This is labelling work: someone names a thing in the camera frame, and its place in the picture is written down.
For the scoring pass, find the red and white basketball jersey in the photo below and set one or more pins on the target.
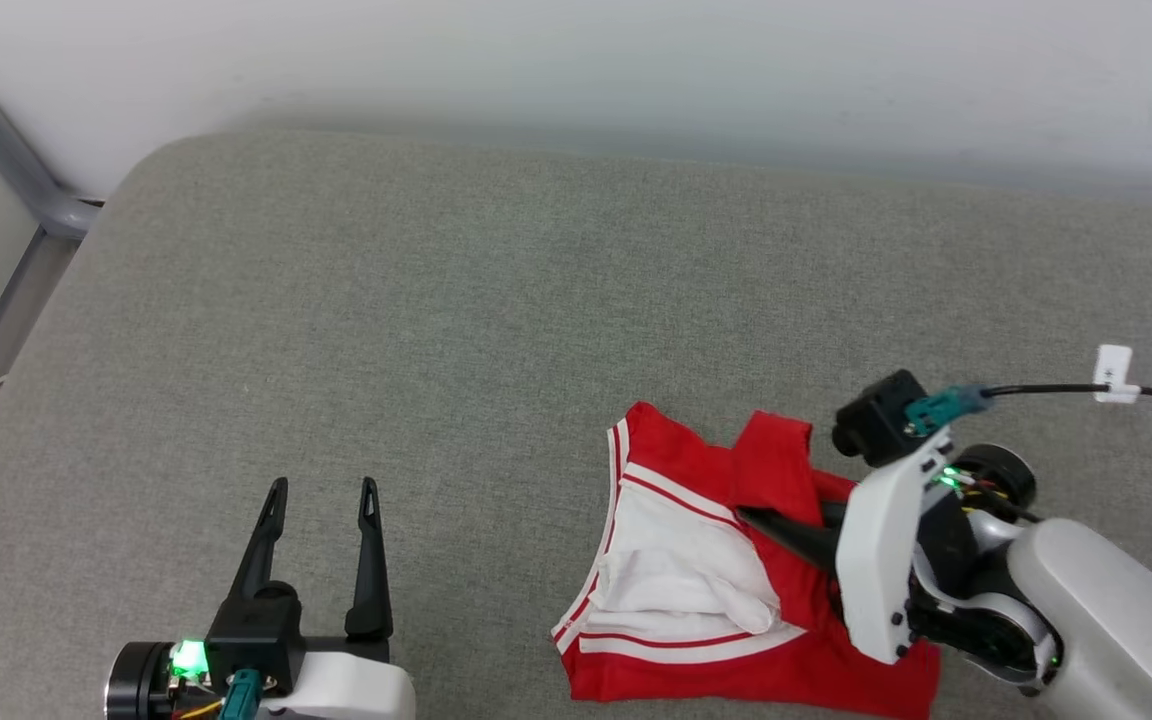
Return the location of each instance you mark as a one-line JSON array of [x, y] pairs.
[[676, 570]]

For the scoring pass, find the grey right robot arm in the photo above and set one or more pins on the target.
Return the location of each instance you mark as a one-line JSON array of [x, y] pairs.
[[1116, 620]]

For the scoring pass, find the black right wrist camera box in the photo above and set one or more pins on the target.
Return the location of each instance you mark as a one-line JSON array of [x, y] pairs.
[[871, 420]]

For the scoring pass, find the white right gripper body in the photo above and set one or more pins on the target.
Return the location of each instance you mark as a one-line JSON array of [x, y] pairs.
[[876, 560]]

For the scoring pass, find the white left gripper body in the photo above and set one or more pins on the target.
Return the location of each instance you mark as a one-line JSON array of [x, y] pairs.
[[356, 690]]

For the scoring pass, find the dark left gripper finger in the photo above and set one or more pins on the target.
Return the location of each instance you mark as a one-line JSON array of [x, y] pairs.
[[371, 570], [266, 540]]

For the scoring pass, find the grey metal frame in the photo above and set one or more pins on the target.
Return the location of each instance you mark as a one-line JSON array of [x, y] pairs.
[[36, 190]]

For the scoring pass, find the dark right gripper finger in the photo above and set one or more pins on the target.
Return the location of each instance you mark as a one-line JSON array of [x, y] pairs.
[[801, 542], [832, 513]]

